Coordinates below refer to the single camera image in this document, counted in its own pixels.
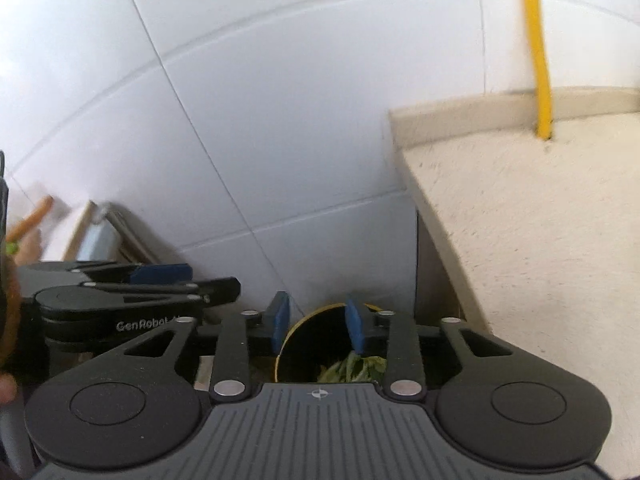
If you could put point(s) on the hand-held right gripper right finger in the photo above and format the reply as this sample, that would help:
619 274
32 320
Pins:
355 325

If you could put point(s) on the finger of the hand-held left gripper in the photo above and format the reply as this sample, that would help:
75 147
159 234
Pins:
220 291
160 274

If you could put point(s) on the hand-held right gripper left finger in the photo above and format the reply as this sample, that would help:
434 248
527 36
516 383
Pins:
280 322

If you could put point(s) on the black bin with yellow rim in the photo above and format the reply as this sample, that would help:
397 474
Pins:
310 350

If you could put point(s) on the pale green cabbage leaf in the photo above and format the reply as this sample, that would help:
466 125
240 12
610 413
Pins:
355 367

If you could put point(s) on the person's left hand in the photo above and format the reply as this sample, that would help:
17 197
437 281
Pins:
10 310

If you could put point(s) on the yellow pipe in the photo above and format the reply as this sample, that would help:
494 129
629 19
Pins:
535 50

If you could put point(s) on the brown door frame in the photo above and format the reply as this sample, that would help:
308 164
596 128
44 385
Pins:
125 240

